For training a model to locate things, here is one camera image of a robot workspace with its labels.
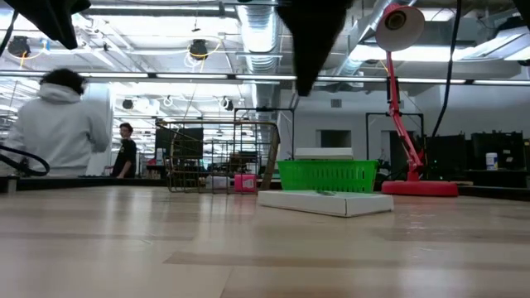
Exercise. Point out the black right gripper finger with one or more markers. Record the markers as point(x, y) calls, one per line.
point(312, 37)

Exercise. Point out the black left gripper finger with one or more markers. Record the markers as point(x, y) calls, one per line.
point(49, 16)

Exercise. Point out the white and green Acer box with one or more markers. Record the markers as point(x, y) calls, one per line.
point(323, 153)

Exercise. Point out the small pink box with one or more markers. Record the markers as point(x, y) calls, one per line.
point(245, 183)

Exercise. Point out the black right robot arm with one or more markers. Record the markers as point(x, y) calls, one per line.
point(523, 8)

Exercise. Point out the person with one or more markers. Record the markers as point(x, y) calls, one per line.
point(58, 132)
point(126, 155)

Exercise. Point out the long LED light bar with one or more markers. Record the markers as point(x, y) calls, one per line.
point(186, 76)

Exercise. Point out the green plastic basket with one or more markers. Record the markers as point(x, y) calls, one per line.
point(327, 176)

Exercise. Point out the black monitor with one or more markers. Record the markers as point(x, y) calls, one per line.
point(497, 151)
point(445, 153)
point(186, 142)

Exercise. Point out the plain white cardboard box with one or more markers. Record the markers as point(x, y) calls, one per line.
point(314, 203)

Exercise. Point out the red desk lamp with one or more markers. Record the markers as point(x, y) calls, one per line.
point(418, 188)

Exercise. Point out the white wipes canister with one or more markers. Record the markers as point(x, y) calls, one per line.
point(491, 162)

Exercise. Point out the silver ventilation duct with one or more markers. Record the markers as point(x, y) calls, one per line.
point(258, 37)

